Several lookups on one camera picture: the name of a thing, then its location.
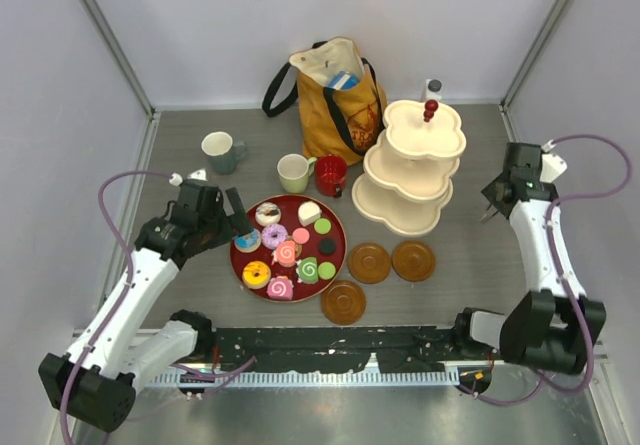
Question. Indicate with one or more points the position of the blue white box in bag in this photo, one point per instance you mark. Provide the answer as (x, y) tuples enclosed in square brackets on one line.
[(343, 80)]

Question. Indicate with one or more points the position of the three-tier cream cake stand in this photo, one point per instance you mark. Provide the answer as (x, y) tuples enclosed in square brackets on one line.
[(407, 175)]

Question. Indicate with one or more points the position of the blue frosted donut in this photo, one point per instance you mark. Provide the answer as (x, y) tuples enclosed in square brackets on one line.
[(248, 243)]

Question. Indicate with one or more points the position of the white bottle grey cap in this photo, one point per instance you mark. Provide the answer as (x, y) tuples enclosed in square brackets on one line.
[(433, 89)]

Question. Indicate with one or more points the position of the red ceramic mug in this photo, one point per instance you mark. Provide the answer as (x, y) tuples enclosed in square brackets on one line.
[(330, 175)]

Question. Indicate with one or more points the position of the green macaron lower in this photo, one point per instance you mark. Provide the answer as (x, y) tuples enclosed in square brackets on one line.
[(326, 270)]

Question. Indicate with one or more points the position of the green macaron upper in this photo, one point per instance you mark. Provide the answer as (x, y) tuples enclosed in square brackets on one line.
[(322, 226)]

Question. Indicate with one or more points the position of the pink swirl roll cake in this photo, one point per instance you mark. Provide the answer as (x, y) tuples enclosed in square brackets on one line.
[(285, 254), (280, 288)]

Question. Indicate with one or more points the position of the brown wooden saucer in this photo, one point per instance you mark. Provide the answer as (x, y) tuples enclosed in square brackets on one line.
[(413, 261), (343, 302), (369, 263)]

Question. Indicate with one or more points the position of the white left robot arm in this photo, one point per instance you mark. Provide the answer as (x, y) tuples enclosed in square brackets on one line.
[(97, 379)]

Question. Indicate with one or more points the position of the pink sandwich cookie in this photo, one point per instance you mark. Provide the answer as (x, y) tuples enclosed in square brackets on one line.
[(300, 235)]

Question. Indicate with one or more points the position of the green macaron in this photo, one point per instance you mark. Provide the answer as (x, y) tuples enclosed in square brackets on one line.
[(322, 226), (326, 270)]

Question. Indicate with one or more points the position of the purple sprinkled donut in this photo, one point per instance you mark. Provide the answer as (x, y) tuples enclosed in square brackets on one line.
[(273, 235)]

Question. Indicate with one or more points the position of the pink swirl roll cake front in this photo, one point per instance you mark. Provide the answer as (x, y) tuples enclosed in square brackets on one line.
[(280, 288)]

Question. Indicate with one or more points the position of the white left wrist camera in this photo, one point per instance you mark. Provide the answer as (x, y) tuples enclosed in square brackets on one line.
[(200, 175)]

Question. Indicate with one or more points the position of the brown wooden saucer left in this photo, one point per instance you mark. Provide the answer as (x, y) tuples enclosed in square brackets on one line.
[(369, 263)]

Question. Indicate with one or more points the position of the yellow frosted donut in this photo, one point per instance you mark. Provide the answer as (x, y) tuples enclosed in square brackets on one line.
[(256, 274)]

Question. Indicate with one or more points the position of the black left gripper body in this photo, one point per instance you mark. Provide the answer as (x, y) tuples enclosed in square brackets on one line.
[(216, 227)]

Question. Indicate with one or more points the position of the light green ceramic mug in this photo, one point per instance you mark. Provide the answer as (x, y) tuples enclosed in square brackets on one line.
[(294, 172)]

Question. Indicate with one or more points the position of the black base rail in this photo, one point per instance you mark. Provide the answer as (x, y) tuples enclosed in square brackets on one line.
[(336, 350)]

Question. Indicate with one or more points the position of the brown wooden saucer right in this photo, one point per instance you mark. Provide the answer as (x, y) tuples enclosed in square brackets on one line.
[(413, 261)]

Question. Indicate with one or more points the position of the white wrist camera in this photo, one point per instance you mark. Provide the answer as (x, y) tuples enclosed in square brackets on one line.
[(553, 166), (200, 175)]

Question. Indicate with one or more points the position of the brown wooden saucer front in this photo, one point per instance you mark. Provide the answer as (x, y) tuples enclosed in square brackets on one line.
[(343, 302)]

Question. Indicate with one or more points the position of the grey-green ceramic mug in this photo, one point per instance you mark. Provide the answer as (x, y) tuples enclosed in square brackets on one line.
[(223, 152)]

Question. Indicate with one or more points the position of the green swirl roll cake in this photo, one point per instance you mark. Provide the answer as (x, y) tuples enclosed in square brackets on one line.
[(307, 270)]

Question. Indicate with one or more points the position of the chocolate white frosted donut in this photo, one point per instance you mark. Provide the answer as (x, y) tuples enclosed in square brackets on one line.
[(267, 213)]

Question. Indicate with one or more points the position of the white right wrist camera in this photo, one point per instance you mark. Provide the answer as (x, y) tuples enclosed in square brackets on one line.
[(553, 166)]

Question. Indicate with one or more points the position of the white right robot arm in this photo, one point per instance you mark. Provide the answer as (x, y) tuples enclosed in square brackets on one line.
[(555, 326)]

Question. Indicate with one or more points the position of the black sandwich cookie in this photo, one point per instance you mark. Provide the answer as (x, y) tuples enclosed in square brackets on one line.
[(326, 246)]

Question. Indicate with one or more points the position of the white cake slice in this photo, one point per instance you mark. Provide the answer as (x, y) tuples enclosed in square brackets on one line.
[(309, 212)]

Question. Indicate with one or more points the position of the yellow canvas tote bag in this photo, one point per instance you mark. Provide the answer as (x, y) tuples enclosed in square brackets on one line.
[(345, 123)]

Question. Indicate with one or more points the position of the round red lacquer tray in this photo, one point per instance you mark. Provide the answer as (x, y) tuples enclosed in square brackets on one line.
[(289, 206)]

